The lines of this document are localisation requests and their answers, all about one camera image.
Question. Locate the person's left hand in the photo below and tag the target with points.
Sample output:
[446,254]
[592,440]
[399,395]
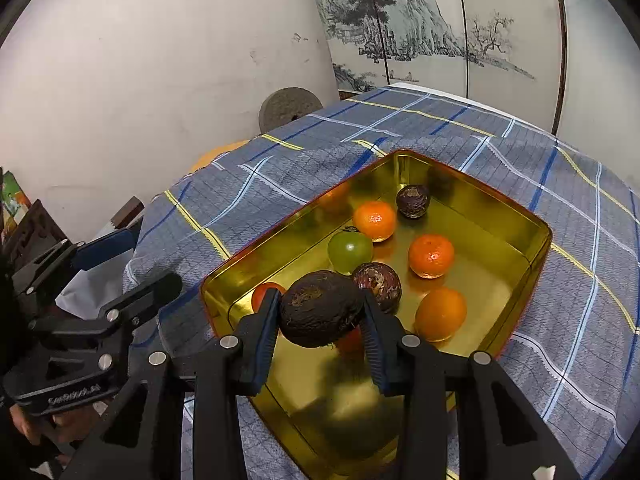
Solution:
[75,425]

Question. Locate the blue plaid blanket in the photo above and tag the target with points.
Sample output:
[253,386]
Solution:
[575,210]

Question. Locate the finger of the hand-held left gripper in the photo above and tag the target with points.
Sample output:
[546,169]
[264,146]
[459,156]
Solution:
[150,292]
[107,247]

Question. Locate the orange mandarin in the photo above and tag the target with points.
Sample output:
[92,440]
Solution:
[431,256]
[375,220]

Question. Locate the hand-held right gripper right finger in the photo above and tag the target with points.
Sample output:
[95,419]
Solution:
[374,355]

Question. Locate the orange tomato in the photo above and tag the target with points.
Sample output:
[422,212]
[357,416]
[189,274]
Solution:
[440,314]

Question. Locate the colourful printed box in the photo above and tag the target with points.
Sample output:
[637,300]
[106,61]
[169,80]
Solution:
[12,205]

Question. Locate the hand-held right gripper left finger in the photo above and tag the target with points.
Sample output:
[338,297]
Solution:
[267,345]

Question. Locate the orange round cushion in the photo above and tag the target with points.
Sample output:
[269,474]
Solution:
[215,155]

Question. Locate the green tomato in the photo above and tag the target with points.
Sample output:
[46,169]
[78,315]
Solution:
[349,251]

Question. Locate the red and gold tin box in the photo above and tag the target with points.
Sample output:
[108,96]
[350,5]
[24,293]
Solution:
[480,240]

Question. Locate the red tomato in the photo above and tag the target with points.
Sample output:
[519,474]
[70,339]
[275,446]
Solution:
[350,341]
[262,295]

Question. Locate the white cloth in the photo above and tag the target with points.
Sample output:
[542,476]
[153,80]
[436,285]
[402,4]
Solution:
[80,290]

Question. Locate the dark brown wrinkled avocado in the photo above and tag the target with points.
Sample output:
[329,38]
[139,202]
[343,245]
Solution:
[320,307]

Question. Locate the ink painting folding screen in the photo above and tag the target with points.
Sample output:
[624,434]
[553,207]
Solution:
[500,0]

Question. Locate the round grey stone disc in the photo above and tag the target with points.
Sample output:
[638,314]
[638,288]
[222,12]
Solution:
[290,107]

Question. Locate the round dark passion fruit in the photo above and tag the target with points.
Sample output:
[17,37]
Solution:
[413,201]

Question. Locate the cracked dark passion fruit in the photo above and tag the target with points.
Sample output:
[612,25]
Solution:
[382,285]

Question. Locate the small brown box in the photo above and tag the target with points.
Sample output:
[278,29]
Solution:
[127,210]

